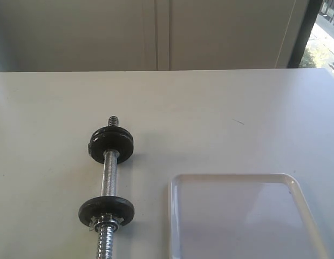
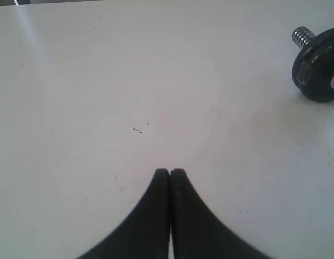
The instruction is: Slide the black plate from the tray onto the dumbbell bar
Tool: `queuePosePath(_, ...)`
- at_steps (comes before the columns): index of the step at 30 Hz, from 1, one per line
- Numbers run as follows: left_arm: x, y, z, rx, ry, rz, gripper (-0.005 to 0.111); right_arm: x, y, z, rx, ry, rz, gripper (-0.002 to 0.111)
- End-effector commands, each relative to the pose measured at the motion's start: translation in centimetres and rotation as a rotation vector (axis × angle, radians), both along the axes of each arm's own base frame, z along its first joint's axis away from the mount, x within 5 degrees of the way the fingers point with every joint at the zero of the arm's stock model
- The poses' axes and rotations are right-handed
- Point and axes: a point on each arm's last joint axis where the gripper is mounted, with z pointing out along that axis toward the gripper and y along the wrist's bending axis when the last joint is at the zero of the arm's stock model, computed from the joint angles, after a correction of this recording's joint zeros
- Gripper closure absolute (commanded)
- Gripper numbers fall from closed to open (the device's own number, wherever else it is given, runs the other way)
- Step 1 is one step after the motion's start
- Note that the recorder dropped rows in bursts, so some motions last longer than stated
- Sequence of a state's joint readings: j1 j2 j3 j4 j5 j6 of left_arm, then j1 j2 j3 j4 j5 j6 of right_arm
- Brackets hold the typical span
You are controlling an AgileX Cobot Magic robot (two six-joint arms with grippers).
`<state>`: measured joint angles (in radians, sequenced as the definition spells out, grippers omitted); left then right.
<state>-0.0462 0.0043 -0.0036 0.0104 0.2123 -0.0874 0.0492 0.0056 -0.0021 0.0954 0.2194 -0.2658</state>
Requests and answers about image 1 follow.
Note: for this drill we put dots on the black weight plate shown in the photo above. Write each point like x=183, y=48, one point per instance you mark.
x=112, y=129
x=118, y=141
x=117, y=206

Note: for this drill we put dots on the chrome threaded dumbbell bar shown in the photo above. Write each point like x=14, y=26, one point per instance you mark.
x=108, y=188

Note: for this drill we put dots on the white plastic tray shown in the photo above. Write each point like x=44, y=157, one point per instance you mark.
x=241, y=216

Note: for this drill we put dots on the chrome star lock nut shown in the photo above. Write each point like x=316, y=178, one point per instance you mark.
x=105, y=220

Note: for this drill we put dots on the white cabinet doors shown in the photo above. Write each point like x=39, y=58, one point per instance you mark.
x=147, y=35

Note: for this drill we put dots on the black window frame post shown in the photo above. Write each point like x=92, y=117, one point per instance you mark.
x=303, y=35

